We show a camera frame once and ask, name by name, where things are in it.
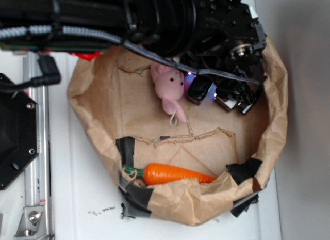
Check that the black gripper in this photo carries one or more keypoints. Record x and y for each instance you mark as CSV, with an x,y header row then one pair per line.
x,y
226,39

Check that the black box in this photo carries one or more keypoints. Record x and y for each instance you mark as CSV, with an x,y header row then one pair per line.
x,y
198,89

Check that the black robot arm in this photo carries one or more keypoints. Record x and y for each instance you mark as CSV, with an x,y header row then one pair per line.
x,y
155,29

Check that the pink plush bunny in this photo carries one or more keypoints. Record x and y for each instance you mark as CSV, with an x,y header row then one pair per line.
x,y
169,86

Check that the brown paper bag bin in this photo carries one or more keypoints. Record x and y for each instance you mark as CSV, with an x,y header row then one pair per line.
x,y
115,100

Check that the orange toy carrot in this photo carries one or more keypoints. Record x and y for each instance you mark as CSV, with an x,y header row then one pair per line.
x,y
154,174

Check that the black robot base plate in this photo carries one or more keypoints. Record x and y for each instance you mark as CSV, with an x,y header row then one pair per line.
x,y
18,135

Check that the aluminium extrusion rail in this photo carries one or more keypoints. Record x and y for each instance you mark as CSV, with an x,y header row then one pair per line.
x,y
38,173

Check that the metal corner bracket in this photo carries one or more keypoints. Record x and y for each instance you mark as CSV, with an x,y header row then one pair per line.
x,y
32,224

